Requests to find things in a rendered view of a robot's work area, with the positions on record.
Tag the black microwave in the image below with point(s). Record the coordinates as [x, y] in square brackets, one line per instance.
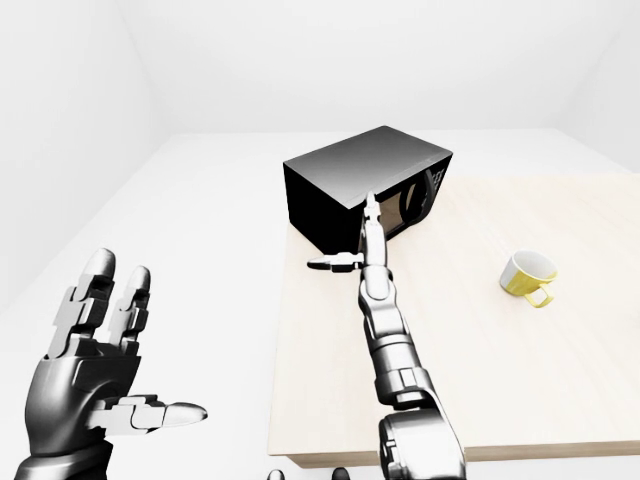
[325, 190]

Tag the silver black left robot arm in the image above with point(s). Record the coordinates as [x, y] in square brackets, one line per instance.
[60, 465]

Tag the small dark rounded shape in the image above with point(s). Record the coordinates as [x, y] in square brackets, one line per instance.
[276, 475]
[341, 474]

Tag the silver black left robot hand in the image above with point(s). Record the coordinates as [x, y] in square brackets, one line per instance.
[55, 395]

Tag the black microwave door with window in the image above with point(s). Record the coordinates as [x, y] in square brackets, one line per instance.
[392, 212]

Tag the yellow and white mug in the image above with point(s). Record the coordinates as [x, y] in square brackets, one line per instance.
[525, 277]

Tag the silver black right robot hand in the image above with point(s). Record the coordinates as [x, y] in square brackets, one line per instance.
[377, 287]

